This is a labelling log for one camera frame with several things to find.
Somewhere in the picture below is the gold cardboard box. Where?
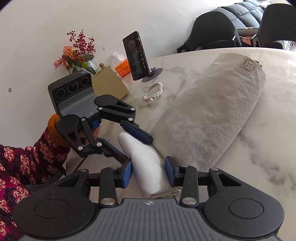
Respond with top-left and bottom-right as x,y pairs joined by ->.
91,67 -> 129,100

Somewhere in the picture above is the person's left hand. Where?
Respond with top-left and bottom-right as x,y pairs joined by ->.
80,126 -> 101,146

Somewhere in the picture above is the flower bouquet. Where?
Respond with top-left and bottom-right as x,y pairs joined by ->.
54,29 -> 96,75

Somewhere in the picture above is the black dining chair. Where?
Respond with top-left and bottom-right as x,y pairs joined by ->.
177,10 -> 242,54
251,3 -> 296,49

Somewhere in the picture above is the black round phone stand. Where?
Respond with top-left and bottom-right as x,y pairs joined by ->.
142,67 -> 163,82

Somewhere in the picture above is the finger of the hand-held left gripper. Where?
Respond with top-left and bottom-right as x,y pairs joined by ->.
98,99 -> 153,146
66,118 -> 128,166

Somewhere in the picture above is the beige braided rope ring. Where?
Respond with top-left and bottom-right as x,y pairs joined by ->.
142,82 -> 163,102

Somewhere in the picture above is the orange tissue pack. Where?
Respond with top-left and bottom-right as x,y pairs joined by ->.
111,51 -> 131,78

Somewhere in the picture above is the black smartphone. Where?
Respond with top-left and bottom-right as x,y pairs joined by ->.
122,31 -> 149,81

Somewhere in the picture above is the grey sofa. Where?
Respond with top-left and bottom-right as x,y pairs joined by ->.
213,0 -> 273,30

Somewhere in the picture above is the glass vase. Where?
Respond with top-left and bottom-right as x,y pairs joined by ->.
87,60 -> 99,75

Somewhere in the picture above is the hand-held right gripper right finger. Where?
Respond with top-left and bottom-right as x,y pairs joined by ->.
165,156 -> 242,207

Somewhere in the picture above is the person's left forearm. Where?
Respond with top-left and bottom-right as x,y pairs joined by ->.
0,113 -> 71,186

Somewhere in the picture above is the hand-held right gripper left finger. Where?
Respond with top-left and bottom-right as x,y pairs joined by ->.
57,159 -> 133,208

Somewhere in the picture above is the white shopping bag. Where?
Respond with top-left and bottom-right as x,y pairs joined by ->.
117,53 -> 266,200

